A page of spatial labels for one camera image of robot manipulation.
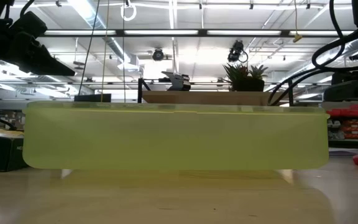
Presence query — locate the long black right arm cable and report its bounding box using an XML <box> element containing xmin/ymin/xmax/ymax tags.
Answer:
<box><xmin>267</xmin><ymin>65</ymin><xmax>358</xmax><ymax>107</ymax></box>

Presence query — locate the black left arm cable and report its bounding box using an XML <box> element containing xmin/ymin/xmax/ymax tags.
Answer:
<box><xmin>19</xmin><ymin>0</ymin><xmax>37</xmax><ymax>18</ymax></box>

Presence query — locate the potted succulent plant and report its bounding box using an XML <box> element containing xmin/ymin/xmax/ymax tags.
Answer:
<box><xmin>223</xmin><ymin>63</ymin><xmax>269</xmax><ymax>93</ymax></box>

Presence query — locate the round black overhead camera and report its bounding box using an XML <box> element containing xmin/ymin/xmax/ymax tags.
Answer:
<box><xmin>152</xmin><ymin>47</ymin><xmax>165</xmax><ymax>62</ymax></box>

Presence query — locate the white cable loop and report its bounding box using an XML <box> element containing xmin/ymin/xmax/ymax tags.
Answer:
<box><xmin>119</xmin><ymin>0</ymin><xmax>137</xmax><ymax>22</ymax></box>

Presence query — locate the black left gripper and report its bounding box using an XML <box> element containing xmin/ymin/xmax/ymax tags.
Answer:
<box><xmin>0</xmin><ymin>22</ymin><xmax>76</xmax><ymax>77</ymax></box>

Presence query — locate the black overhead light bar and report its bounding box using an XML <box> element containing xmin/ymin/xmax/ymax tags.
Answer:
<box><xmin>37</xmin><ymin>28</ymin><xmax>358</xmax><ymax>39</ymax></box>

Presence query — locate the black right arm cable loop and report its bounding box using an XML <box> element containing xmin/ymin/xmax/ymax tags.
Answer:
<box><xmin>310</xmin><ymin>0</ymin><xmax>358</xmax><ymax>71</ymax></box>

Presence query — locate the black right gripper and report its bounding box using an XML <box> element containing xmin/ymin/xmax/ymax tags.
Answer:
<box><xmin>323</xmin><ymin>52</ymin><xmax>358</xmax><ymax>103</ymax></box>

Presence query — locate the yellow-green translucent pencil case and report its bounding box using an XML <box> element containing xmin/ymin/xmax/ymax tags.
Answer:
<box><xmin>22</xmin><ymin>100</ymin><xmax>331</xmax><ymax>171</ymax></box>

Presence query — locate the red parts bin rack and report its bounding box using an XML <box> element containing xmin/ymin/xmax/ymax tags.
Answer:
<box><xmin>326</xmin><ymin>104</ymin><xmax>358</xmax><ymax>141</ymax></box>

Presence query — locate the black hanging camera with cable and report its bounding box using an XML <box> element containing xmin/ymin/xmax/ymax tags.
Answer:
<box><xmin>227</xmin><ymin>39</ymin><xmax>249</xmax><ymax>64</ymax></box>

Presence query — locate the yellow cord with hook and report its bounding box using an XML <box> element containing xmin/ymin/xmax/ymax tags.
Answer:
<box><xmin>291</xmin><ymin>0</ymin><xmax>304</xmax><ymax>44</ymax></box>

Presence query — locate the black hanging cable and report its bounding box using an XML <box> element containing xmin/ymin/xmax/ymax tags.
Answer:
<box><xmin>77</xmin><ymin>0</ymin><xmax>101</xmax><ymax>96</ymax></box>

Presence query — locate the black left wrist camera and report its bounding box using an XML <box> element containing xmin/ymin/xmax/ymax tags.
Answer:
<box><xmin>16</xmin><ymin>11</ymin><xmax>48</xmax><ymax>39</ymax></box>

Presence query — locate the black monitor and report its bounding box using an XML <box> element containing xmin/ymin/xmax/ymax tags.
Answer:
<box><xmin>73</xmin><ymin>93</ymin><xmax>112</xmax><ymax>103</ymax></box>

